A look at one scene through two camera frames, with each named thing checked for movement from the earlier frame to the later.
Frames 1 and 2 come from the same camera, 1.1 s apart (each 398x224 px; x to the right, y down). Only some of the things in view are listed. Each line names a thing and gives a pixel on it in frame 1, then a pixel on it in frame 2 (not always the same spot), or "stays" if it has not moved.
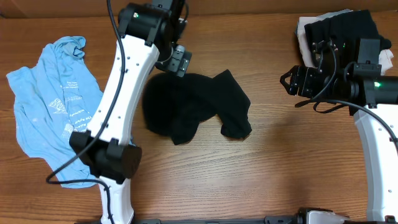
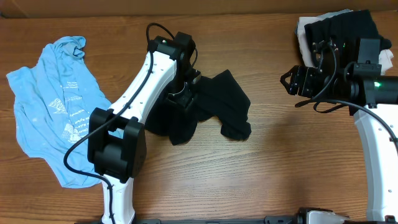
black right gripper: (304, 78) stays
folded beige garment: (385, 56) stays
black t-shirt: (173, 106) stays
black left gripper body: (175, 62) to (181, 101)
